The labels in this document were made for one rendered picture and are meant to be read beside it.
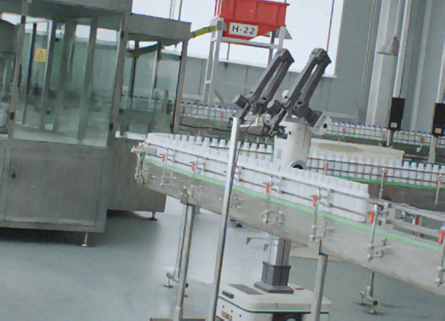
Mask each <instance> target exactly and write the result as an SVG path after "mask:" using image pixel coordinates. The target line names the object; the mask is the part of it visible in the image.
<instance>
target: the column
mask: <svg viewBox="0 0 445 321"><path fill-rule="evenodd" d="M398 2H399V0H381V17H380V23H379V30H378V35H377V46H376V51H377V50H378V49H379V48H380V47H381V46H383V44H384V43H385V42H386V41H387V40H388V39H389V38H390V37H391V36H395V30H396V25H397V30H396V37H397V36H398V30H399V19H400V13H401V2H402V0H400V2H399V9H398ZM397 14H398V20H397ZM376 51H375V57H374V63H373V74H372V79H371V85H370V96H369V102H368V114H367V119H366V129H367V126H370V129H372V126H375V130H377V127H378V126H380V127H381V135H382V131H383V130H384V127H385V120H386V115H387V109H388V103H389V92H390V87H391V80H392V75H393V64H394V59H395V56H388V55H383V54H379V53H376Z"/></svg>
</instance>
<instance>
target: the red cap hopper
mask: <svg viewBox="0 0 445 321"><path fill-rule="evenodd" d="M214 1H215V8H214V14H213V18H212V19H211V20H218V21H223V24H224V22H225V24H226V31H223V24H222V30H216V31H214V32H211V38H210V44H209V50H208V57H207V75H206V81H205V88H204V94H203V109H204V108H205V107H206V105H208V109H209V110H210V109H211V106H213V102H214V96H215V95H217V97H218V98H219V100H220V101H221V102H222V103H224V102H225V101H224V99H225V100H226V101H227V102H228V103H229V105H230V104H231V103H232V102H231V101H230V99H229V98H228V96H227V95H226V94H225V93H224V91H223V89H222V88H221V87H220V86H219V85H223V86H228V87H240V88H245V89H251V90H252V88H253V87H254V86H253V85H247V84H241V83H230V82H224V81H218V80H216V78H217V72H218V65H219V54H220V48H221V43H227V44H237V45H243V46H249V47H255V48H265V49H268V50H269V52H268V59H267V64H266V67H268V65H269V63H270V62H271V60H273V52H274V49H278V48H283V43H284V32H285V27H287V26H288V25H286V24H285V22H286V14H287V8H288V7H289V6H290V5H291V3H288V2H278V1H273V0H214ZM277 29H280V30H279V42H278V44H275V40H276V34H277ZM216 32H217V36H216ZM269 32H271V34H270V41H269V44H267V43H261V42H256V41H251V40H253V39H255V38H257V37H260V36H262V35H264V34H267V33H269ZM214 49H215V54H214ZM213 55H214V60H213ZM212 60H213V66H212ZM211 67H212V72H211ZM210 79H211V80H210ZM215 87H216V88H217V89H218V90H219V92H220V93H221V94H222V95H223V96H224V99H223V97H222V96H221V95H220V94H219V93H218V92H217V91H216V90H215ZM209 88H210V90H209ZM208 92H209V96H208ZM207 97H208V102H207ZM203 134H204V136H209V133H206V130H205V133H204V130H199V136H198V137H203Z"/></svg>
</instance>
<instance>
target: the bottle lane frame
mask: <svg viewBox="0 0 445 321"><path fill-rule="evenodd" d="M145 164H146V166H149V172H151V173H149V176H148V183H142V184H144V185H143V187H146V188H149V189H152V190H154V191H157V192H160V193H161V194H164V195H168V196H170V197H172V198H174V199H178V200H180V197H181V191H182V190H183V189H186V190H188V203H190V204H192V205H194V206H197V207H201V208H203V209H205V210H207V211H210V212H213V213H215V214H217V215H221V216H222V210H223V199H224V186H225V184H223V183H220V182H217V181H214V180H209V179H207V178H205V177H202V176H197V175H195V186H196V187H200V186H201V182H203V186H202V187H201V188H195V191H194V194H195V197H194V198H193V199H190V196H189V194H190V193H191V189H190V187H191V185H192V177H193V174H191V173H189V172H185V171H182V170H179V169H176V168H172V167H169V166H167V165H166V171H165V176H166V177H170V173H171V172H172V177H171V178H170V179H168V178H166V180H165V182H164V183H165V184H170V180H172V182H171V184H170V185H165V186H164V188H161V181H162V179H161V177H162V175H163V168H164V165H161V164H157V163H153V162H152V161H149V160H146V161H145ZM200 189H202V195H198V194H199V193H200ZM236 192H237V193H238V198H237V199H235V200H232V199H234V198H235V194H236ZM231 198H232V199H231V200H230V206H234V201H237V205H236V207H230V210H229V217H228V218H229V219H233V220H235V221H238V222H241V223H243V224H246V225H247V226H251V227H253V228H256V229H259V230H261V231H264V232H266V233H268V234H272V235H274V236H279V237H280V238H284V239H286V240H289V241H291V242H295V243H296V244H299V245H301V246H305V247H308V240H309V235H311V233H312V225H313V221H314V215H315V211H314V210H311V209H308V208H306V207H301V206H298V205H295V204H293V203H288V202H285V201H280V200H278V199H273V198H270V201H269V210H270V211H276V209H277V205H278V206H279V209H278V212H276V213H270V215H269V219H272V220H274V219H275V215H278V216H277V220H275V221H269V223H267V225H263V221H262V220H263V219H264V218H265V214H264V210H265V206H266V200H267V196H264V195H261V194H258V193H255V192H252V191H247V190H245V189H242V188H238V187H235V186H233V187H232V193H231ZM324 220H327V227H324V228H323V229H320V228H318V230H317V231H316V235H320V236H322V235H323V230H325V231H326V233H325V237H324V236H323V237H322V238H321V244H320V250H319V251H320V252H321V253H325V254H327V255H330V256H332V257H335V258H338V259H339V260H342V261H345V262H348V263H350V264H352V265H356V266H358V267H360V268H365V269H368V270H370V271H372V272H375V273H378V274H381V275H382V276H384V277H388V278H391V279H393V280H397V281H399V282H401V283H405V284H409V285H411V286H413V287H415V288H418V289H421V290H424V291H425V292H430V293H431V294H433V295H436V296H442V297H443V298H445V281H444V282H443V284H441V285H440V287H436V286H435V279H436V277H437V271H436V267H437V266H438V265H439V255H440V250H441V249H440V248H436V247H434V246H430V245H427V244H424V243H422V242H417V241H415V240H412V239H409V238H404V237H401V236H400V235H396V234H389V233H386V232H384V231H381V230H377V229H375V232H374V237H373V244H374V245H376V246H381V240H382V238H384V239H385V242H384V246H382V247H381V248H379V247H375V250H374V251H373V255H374V256H379V255H380V252H381V249H383V256H381V257H374V258H373V260H372V261H370V263H369V262H366V255H367V253H368V249H367V245H368V244H369V241H370V231H371V227H368V226H364V225H362V224H358V223H356V222H351V221H349V220H346V219H341V218H336V217H333V216H331V215H326V214H324V213H321V212H318V213H317V219H316V226H321V227H322V226H323V224H324Z"/></svg>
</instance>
